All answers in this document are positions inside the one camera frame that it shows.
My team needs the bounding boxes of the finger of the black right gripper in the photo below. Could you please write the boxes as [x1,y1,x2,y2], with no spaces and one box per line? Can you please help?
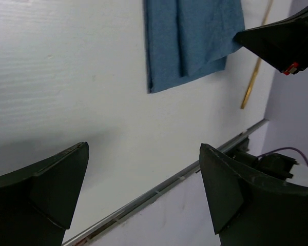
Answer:
[234,6,308,75]

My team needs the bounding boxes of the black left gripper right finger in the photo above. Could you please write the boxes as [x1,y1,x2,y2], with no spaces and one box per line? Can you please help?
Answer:
[199,144,308,245]

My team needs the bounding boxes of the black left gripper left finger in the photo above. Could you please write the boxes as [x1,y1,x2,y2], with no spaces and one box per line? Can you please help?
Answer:
[0,142,89,245]

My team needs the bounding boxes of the blue cloth napkin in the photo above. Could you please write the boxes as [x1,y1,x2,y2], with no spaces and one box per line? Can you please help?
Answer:
[143,0,245,93]

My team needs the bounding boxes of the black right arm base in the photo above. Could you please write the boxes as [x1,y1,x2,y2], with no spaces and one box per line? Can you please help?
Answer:
[226,137,298,180]

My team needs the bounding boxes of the gold knife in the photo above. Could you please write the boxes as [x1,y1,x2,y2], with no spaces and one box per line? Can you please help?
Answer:
[240,0,274,110]

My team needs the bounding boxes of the aluminium table edge rail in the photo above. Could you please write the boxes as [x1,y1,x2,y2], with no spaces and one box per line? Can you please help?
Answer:
[63,119,268,245]

